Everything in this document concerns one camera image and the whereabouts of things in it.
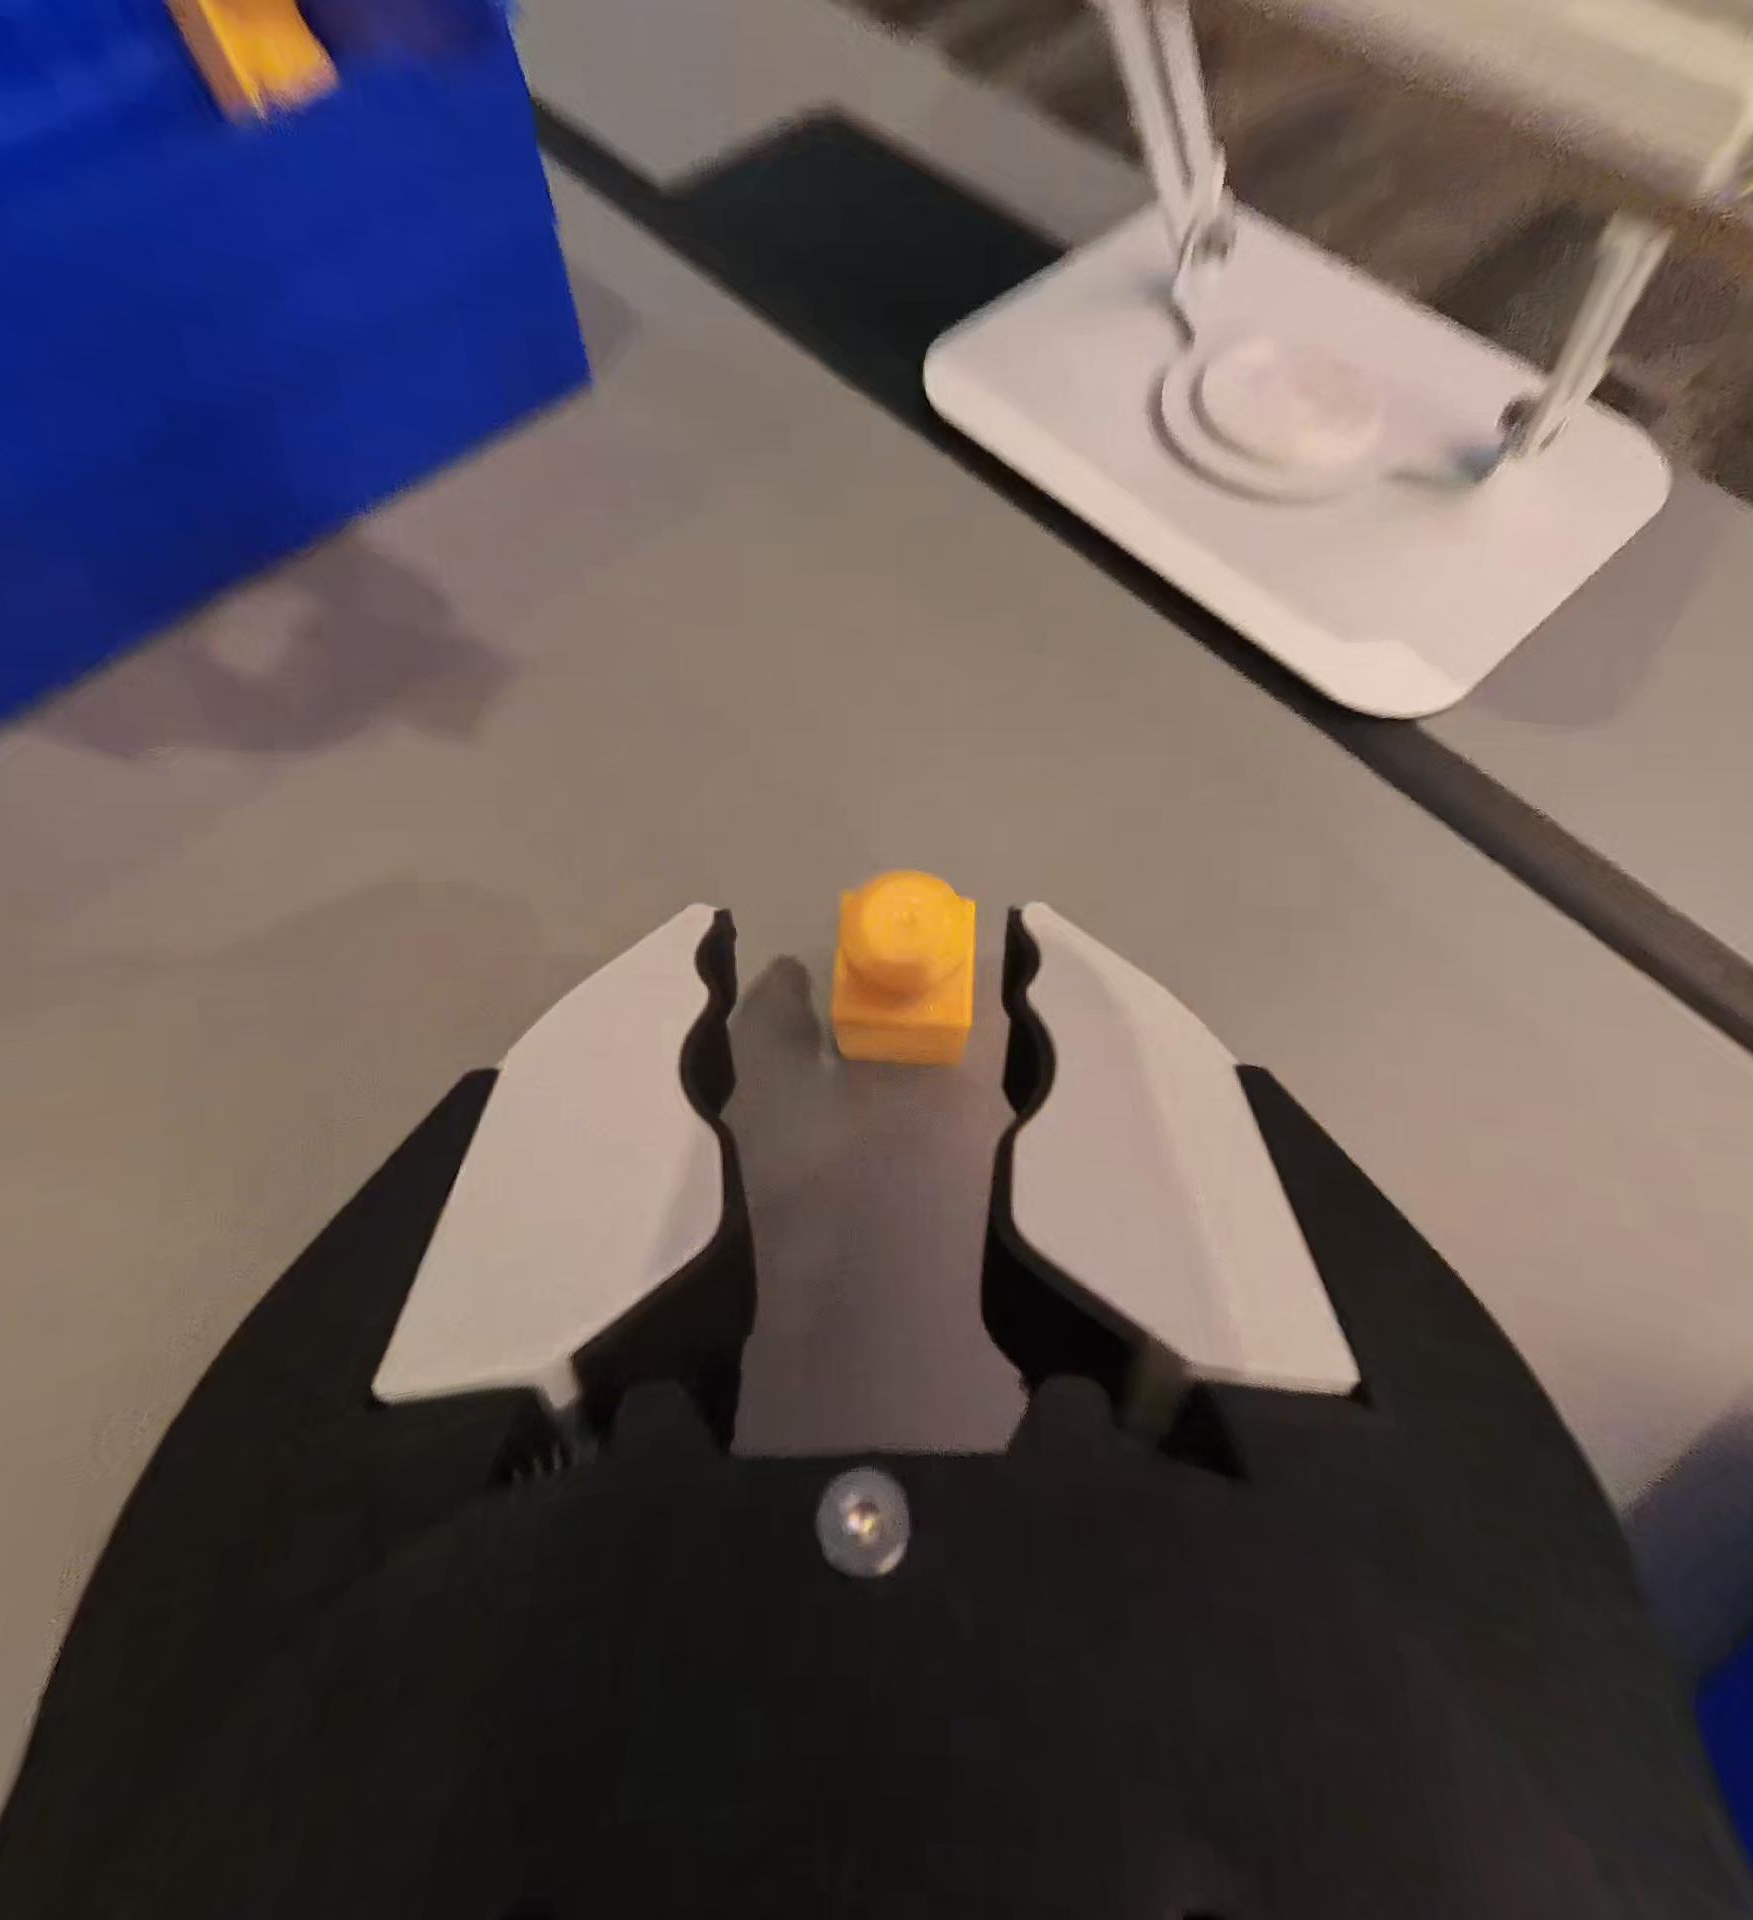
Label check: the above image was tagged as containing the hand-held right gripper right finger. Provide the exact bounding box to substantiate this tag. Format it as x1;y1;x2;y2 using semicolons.
982;900;1365;1446

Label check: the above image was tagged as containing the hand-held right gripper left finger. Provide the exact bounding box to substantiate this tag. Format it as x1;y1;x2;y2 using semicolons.
371;900;754;1439

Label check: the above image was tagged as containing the orange two-stud mega block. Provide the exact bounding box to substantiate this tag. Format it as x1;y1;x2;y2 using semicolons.
163;0;340;123

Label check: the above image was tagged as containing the white stand base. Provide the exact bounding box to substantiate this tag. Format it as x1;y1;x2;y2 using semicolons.
920;0;1674;722

